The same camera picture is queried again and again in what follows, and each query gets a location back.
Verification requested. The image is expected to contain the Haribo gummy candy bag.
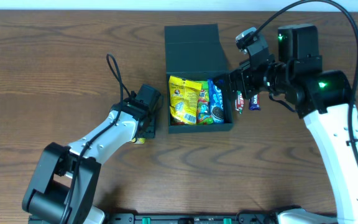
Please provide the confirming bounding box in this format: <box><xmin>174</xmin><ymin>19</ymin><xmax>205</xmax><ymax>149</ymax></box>
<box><xmin>196</xmin><ymin>81</ymin><xmax>213</xmax><ymax>125</ymax></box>

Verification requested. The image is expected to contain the dark green open box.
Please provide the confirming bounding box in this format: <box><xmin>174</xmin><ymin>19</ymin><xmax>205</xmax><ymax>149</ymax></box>
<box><xmin>164</xmin><ymin>24</ymin><xmax>234</xmax><ymax>134</ymax></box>

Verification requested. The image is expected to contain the red green KitKat bar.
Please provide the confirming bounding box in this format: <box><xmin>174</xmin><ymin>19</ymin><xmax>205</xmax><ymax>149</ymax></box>
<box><xmin>235</xmin><ymin>91</ymin><xmax>244</xmax><ymax>114</ymax></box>

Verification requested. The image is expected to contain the right black cable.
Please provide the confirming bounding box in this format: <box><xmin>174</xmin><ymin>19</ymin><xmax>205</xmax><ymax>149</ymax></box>
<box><xmin>247</xmin><ymin>0</ymin><xmax>358</xmax><ymax>212</ymax></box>

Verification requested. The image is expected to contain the blue Oreo cookie pack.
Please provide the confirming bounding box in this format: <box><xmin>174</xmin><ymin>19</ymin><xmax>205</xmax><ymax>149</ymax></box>
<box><xmin>208</xmin><ymin>79</ymin><xmax>224</xmax><ymax>124</ymax></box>

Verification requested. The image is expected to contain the black cable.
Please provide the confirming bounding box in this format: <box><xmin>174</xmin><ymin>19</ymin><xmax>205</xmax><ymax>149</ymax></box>
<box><xmin>59</xmin><ymin>53</ymin><xmax>136</xmax><ymax>224</ymax></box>
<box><xmin>247</xmin><ymin>0</ymin><xmax>358</xmax><ymax>212</ymax></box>

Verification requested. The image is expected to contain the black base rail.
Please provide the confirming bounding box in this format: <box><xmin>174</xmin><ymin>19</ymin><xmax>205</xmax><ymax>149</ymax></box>
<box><xmin>103</xmin><ymin>213</ymin><xmax>278</xmax><ymax>224</ymax></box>

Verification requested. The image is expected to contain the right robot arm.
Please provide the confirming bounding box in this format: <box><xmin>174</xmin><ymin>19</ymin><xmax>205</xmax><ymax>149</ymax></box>
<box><xmin>214</xmin><ymin>24</ymin><xmax>358</xmax><ymax>223</ymax></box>

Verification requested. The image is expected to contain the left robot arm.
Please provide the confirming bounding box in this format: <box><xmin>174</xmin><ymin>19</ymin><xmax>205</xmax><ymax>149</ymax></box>
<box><xmin>22</xmin><ymin>85</ymin><xmax>163</xmax><ymax>223</ymax></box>

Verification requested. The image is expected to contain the purple Dairy Milk bar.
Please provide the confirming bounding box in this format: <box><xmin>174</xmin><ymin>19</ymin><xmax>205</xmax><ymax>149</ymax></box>
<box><xmin>249</xmin><ymin>94</ymin><xmax>260</xmax><ymax>111</ymax></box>

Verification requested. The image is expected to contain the left black cable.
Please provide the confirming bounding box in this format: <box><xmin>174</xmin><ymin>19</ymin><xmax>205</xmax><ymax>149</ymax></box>
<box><xmin>59</xmin><ymin>53</ymin><xmax>136</xmax><ymax>224</ymax></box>

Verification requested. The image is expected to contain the yellow Mentos bottle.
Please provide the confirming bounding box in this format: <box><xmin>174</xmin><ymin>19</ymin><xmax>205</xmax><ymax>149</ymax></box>
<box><xmin>131</xmin><ymin>138</ymin><xmax>145</xmax><ymax>144</ymax></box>

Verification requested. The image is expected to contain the yellow Hacks candy bag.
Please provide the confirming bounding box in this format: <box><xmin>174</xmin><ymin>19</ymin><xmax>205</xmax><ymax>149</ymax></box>
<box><xmin>168</xmin><ymin>76</ymin><xmax>202</xmax><ymax>125</ymax></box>

